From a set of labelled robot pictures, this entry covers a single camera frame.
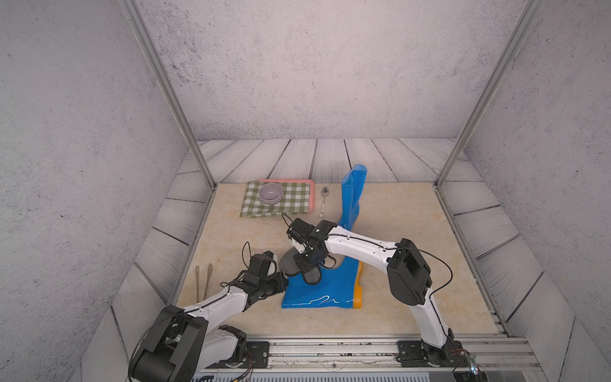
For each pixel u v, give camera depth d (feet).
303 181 4.02
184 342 1.39
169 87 2.85
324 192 3.87
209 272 2.93
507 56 2.61
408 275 1.67
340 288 2.76
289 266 2.78
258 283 2.26
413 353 2.38
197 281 2.90
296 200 3.76
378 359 2.38
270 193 3.68
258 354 2.40
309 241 2.10
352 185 2.77
